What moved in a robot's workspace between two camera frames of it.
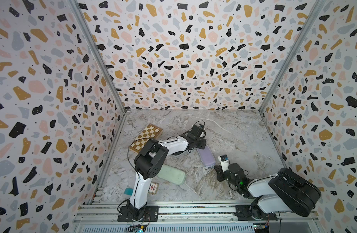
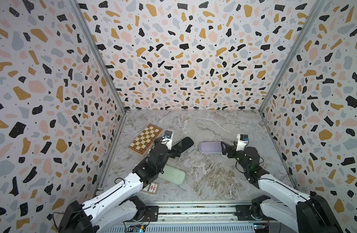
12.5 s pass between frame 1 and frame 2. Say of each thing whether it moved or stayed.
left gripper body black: moved
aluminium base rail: stayed
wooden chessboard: stayed
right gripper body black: moved
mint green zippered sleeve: stayed
